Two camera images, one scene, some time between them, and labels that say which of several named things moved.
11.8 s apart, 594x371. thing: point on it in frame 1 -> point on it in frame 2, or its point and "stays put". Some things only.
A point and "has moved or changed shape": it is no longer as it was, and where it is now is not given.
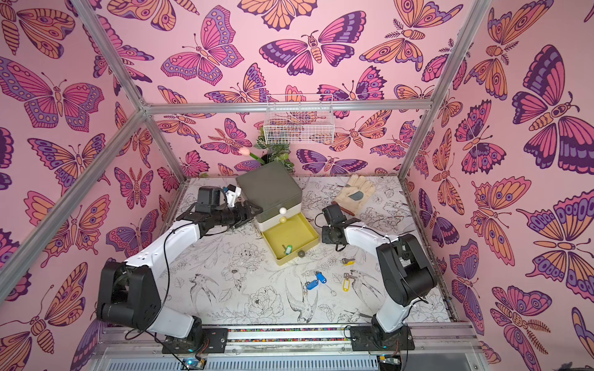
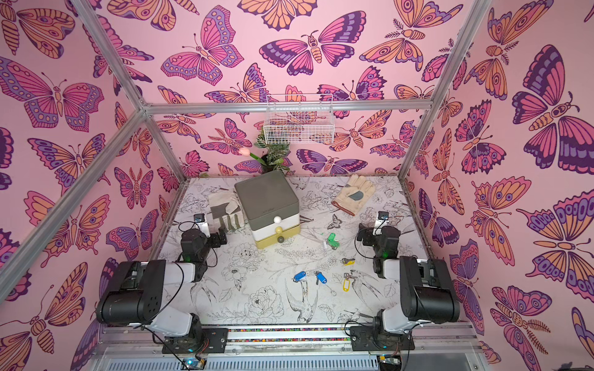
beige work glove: x=356 y=194 stays put
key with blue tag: x=311 y=285 -> x=299 y=275
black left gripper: x=243 y=217 -> x=216 y=242
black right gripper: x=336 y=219 -> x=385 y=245
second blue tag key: x=321 y=277 stays put
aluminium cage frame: x=154 y=109 stays put
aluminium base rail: x=436 y=347 stays put
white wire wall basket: x=298 y=119 stays put
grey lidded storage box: x=271 y=186 has moved or changed shape
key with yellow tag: x=346 y=283 stays put
